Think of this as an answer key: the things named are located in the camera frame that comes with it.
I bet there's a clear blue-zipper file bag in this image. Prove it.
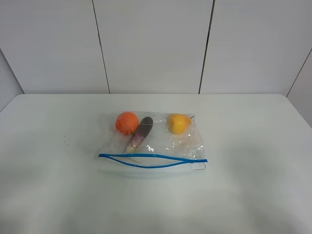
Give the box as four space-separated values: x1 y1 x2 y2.
94 110 208 174

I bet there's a purple eggplant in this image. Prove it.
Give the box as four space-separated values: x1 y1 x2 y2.
123 117 154 154

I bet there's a yellow pear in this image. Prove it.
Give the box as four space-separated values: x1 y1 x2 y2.
167 114 193 135

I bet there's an orange fruit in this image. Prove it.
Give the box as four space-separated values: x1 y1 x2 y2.
115 112 139 135

